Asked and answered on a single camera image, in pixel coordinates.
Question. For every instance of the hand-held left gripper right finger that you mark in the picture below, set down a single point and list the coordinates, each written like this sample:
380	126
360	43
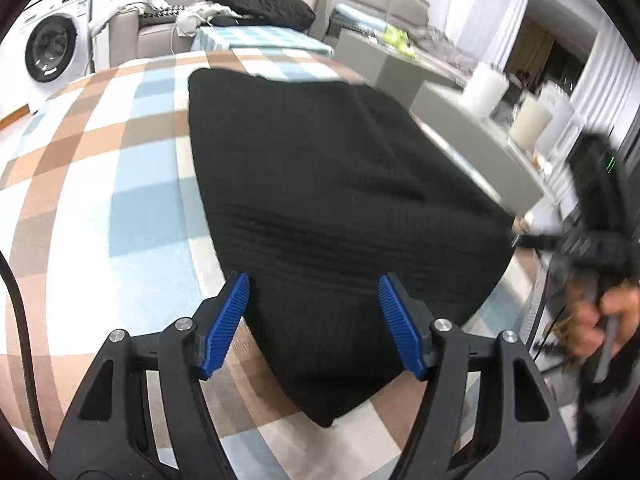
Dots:
402	327

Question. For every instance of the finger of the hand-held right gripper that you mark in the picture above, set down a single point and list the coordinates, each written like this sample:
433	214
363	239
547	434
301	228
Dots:
537	241

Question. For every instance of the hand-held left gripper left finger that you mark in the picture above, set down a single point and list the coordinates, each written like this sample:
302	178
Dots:
225	325

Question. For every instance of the black knit sweater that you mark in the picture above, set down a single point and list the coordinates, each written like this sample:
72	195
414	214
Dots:
325	200

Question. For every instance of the person's right hand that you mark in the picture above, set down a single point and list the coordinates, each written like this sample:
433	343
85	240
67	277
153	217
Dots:
587	330

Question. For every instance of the cream cylinder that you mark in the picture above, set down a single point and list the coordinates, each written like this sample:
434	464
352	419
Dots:
530	122

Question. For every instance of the grey ottoman block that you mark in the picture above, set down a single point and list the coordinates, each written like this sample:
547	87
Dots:
450	125

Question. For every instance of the white cylinder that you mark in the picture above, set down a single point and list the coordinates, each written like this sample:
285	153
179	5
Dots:
482	92

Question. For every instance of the blue brown checked blanket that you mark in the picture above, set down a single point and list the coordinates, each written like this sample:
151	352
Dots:
100	185

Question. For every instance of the grey crumpled blanket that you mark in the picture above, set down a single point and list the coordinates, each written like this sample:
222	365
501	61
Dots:
445	52

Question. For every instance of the green plush toy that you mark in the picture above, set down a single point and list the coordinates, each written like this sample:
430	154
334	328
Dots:
397	40

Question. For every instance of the light blue folded towel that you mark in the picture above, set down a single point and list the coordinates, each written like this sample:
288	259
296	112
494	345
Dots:
360	16

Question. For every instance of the light blue checked cloth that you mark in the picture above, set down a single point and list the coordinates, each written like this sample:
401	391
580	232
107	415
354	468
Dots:
260	40

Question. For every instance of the grey sofa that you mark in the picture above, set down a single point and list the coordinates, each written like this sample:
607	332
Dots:
370	0

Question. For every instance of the light grey hoodie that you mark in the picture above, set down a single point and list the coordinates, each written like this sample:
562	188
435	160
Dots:
200	17

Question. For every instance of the black white checkered pillow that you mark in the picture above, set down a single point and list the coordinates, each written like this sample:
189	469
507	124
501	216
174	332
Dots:
165	10

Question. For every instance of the black quilted jacket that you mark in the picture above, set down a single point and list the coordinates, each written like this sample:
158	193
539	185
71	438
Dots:
260	2

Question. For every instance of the white washing machine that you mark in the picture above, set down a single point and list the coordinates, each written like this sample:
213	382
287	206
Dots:
55	45

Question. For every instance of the white grey cloth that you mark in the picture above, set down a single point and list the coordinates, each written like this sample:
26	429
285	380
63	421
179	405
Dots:
122	10

